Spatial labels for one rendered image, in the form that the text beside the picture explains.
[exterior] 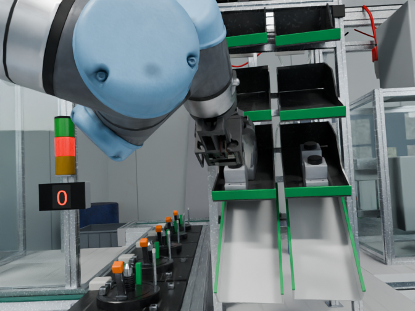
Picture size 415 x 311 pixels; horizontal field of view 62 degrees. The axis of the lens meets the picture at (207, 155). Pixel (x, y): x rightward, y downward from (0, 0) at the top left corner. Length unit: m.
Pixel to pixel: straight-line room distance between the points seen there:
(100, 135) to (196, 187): 4.16
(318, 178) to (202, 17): 0.47
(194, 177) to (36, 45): 4.32
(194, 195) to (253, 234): 3.68
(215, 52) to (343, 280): 0.55
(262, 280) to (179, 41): 0.61
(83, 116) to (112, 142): 0.04
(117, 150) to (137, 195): 5.03
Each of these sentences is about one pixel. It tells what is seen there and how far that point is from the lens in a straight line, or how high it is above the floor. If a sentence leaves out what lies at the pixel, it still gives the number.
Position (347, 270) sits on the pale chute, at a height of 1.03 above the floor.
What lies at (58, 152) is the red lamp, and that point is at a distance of 0.98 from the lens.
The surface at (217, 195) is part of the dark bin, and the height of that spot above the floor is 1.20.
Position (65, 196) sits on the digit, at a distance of 0.96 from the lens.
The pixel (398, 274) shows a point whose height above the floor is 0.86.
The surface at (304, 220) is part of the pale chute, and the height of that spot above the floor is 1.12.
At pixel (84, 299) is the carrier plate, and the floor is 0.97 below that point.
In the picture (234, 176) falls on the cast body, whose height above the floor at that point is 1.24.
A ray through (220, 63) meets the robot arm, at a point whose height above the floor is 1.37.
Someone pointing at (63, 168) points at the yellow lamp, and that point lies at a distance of 0.97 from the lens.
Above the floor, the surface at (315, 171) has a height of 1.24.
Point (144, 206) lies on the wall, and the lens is 5.32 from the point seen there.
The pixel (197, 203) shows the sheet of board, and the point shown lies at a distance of 4.44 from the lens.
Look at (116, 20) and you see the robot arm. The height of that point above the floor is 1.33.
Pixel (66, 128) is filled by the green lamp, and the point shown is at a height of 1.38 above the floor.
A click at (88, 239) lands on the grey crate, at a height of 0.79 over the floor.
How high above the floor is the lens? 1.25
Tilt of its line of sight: 3 degrees up
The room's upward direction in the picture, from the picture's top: 3 degrees counter-clockwise
